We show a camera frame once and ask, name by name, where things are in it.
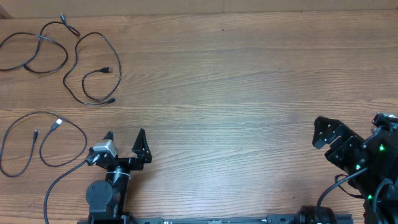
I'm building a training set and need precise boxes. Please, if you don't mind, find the black usb cable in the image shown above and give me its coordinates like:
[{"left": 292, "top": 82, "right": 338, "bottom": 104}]
[
  {"left": 0, "top": 12, "right": 81, "bottom": 75},
  {"left": 62, "top": 32, "right": 123, "bottom": 106},
  {"left": 0, "top": 111, "right": 89, "bottom": 178}
]

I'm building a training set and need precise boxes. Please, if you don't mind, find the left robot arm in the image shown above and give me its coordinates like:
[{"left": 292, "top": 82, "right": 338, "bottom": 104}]
[{"left": 85, "top": 128, "right": 152, "bottom": 223}]

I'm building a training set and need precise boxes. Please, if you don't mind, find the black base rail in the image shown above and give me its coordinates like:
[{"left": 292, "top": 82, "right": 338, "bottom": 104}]
[{"left": 77, "top": 213, "right": 354, "bottom": 224}]

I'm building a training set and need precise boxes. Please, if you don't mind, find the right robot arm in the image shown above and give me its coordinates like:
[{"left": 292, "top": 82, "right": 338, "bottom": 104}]
[{"left": 312, "top": 113, "right": 397, "bottom": 223}]

